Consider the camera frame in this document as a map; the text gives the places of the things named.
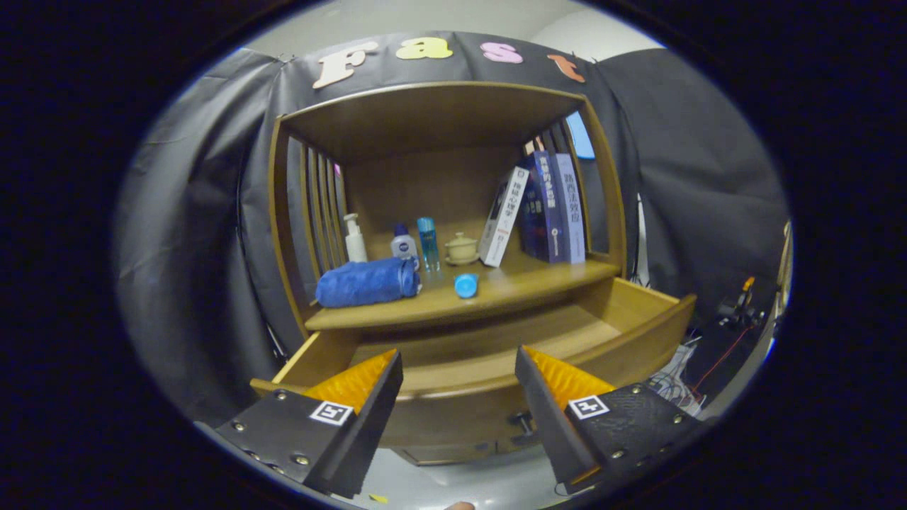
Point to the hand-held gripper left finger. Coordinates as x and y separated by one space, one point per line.
375 418

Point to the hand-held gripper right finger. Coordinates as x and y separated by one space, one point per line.
549 418

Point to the wooden drawer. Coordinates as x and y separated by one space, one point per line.
460 411

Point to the blue cosmetic tube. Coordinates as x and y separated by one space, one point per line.
465 285

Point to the wooden countertop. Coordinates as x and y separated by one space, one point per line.
510 283

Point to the wooden cabinet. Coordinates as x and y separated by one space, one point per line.
425 120

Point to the blue rolled towel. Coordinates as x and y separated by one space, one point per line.
368 283

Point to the white pump bottle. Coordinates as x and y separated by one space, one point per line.
356 248

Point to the white lotion bottle blue cap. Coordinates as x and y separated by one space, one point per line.
404 248

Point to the clear blue bottle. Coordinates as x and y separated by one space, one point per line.
428 244

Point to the beige lidded teacup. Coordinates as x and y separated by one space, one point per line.
462 249

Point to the white book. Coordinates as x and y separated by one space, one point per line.
504 216

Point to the dark blue book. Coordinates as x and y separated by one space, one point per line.
544 209

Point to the light purple book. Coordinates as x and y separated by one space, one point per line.
570 209

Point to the orange and black tool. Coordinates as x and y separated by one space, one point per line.
740 301

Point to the beige cloth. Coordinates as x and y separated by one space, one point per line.
785 269

